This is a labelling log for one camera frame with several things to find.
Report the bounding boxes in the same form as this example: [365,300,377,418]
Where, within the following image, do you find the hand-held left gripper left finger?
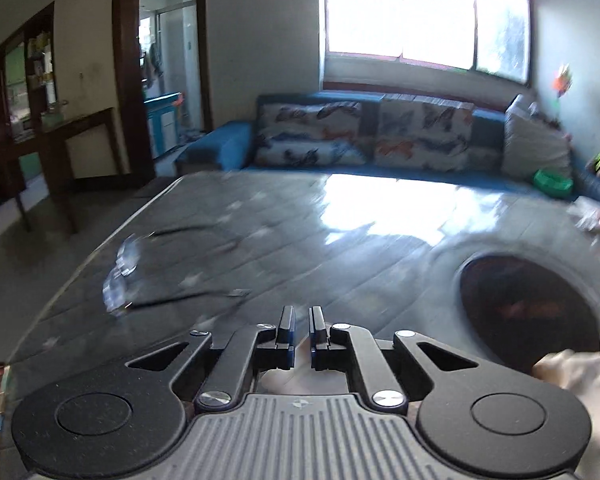
[125,305,297,411]

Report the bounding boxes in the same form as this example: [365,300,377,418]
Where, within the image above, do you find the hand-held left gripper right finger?
[307,305,481,411]

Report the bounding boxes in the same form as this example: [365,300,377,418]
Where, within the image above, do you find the cream long-sleeve shirt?
[257,337,600,480]

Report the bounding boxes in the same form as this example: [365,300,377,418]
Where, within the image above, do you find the clear eyeglasses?
[102,227,251,318]

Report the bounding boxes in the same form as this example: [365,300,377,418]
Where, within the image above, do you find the blue sofa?
[175,91,600,206]

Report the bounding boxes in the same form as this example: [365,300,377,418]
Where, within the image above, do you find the wide butterfly print cushion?
[254,101,368,169]

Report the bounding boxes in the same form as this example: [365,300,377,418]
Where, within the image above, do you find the round black table inset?
[457,254,600,372]

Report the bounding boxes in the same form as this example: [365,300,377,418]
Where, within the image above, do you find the square butterfly print cushion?
[372,95,476,172]

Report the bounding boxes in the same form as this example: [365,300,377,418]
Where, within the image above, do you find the blue play fence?
[144,91,187,155]

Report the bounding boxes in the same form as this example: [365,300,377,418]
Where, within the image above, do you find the green bowl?
[532,169,575,199]

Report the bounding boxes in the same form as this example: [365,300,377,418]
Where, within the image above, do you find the grey pillow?
[502,95,574,182]

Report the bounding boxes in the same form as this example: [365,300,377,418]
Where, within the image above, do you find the dark wooden side table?
[39,107,120,235]

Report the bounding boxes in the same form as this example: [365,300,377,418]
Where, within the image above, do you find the white plastic bag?
[572,197,600,231]

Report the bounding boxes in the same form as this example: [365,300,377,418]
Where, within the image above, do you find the hanging grey cloth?
[147,42,164,79]

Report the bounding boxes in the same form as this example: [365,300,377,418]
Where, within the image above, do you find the large window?
[324,0,532,84]

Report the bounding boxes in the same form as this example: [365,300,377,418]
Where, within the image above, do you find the colourful pinwheel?
[552,64,574,97]

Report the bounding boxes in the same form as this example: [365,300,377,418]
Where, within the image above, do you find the dark wooden cabinet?
[0,2,57,213]

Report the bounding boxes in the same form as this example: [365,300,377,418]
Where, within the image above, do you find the dark wooden door frame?
[111,0,214,177]

